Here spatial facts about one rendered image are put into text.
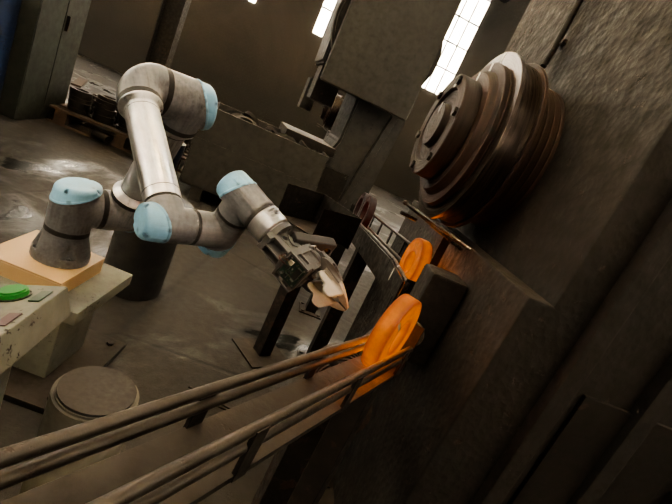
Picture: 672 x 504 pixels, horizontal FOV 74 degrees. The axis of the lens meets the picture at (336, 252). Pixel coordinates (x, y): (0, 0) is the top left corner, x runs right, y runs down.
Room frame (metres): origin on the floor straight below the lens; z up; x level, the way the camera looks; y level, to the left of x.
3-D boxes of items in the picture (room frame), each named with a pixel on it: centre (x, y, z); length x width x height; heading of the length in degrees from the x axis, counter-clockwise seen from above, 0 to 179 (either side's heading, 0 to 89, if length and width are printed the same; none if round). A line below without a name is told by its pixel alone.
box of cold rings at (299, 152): (3.87, 0.96, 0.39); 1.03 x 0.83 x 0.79; 104
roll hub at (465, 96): (1.27, -0.12, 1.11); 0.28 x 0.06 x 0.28; 10
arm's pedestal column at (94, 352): (1.15, 0.72, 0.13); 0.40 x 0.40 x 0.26; 6
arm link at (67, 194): (1.15, 0.71, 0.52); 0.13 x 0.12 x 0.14; 141
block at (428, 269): (1.06, -0.27, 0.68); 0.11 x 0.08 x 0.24; 100
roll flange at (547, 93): (1.30, -0.30, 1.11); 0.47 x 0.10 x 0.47; 10
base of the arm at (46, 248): (1.15, 0.72, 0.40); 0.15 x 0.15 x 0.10
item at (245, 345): (1.74, 0.13, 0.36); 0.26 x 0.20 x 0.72; 45
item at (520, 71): (1.29, -0.21, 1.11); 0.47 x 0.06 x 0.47; 10
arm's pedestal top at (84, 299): (1.15, 0.72, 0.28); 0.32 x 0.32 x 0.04; 6
